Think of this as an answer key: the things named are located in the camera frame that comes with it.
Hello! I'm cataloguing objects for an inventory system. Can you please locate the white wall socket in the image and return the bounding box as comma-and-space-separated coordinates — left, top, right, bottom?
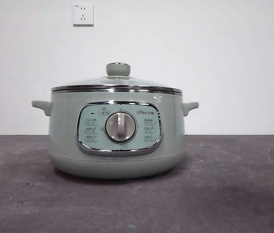
73, 3, 95, 27

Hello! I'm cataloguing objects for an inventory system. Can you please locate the glass lid with green knob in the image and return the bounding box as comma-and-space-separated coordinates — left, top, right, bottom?
51, 62, 183, 94

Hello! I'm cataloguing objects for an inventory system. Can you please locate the pale green electric cooking pot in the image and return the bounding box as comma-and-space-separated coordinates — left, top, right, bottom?
31, 88, 200, 180

